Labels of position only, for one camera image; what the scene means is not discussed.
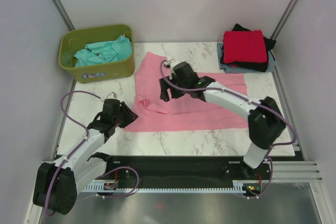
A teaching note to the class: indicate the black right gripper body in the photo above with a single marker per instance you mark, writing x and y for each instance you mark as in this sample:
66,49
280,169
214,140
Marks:
175,93

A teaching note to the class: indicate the olive green plastic bin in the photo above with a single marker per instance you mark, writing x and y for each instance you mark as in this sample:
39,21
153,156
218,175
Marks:
76,40

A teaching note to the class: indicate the white slotted cable duct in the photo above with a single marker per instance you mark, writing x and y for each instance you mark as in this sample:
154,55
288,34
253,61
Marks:
101,187

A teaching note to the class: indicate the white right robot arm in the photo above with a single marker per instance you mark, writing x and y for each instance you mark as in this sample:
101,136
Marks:
264,119

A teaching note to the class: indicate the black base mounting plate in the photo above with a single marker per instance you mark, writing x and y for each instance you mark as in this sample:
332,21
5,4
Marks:
182,172

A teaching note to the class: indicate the teal t shirt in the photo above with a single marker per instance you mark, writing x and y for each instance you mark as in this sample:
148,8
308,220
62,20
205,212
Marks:
104,52

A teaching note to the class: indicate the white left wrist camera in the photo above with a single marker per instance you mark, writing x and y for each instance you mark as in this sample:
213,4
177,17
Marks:
112,95

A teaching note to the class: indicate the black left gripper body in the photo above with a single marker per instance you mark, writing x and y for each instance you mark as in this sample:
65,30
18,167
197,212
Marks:
124,117

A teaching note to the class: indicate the red folded t shirt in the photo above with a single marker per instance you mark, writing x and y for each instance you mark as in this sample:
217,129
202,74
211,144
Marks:
244,47

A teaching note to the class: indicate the pink t shirt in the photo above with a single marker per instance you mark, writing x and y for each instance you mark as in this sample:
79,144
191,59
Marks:
182,114

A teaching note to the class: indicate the aluminium extrusion rail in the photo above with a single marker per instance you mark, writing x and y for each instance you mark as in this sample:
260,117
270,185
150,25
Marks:
296,172

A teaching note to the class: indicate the black folded t shirt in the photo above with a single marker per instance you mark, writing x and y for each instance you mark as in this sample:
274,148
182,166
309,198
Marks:
259,67

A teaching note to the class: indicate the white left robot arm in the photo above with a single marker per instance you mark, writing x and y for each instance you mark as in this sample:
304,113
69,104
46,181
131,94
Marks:
59,182

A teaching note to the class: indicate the right aluminium frame post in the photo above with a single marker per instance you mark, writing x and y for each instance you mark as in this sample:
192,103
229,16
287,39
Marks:
291,5

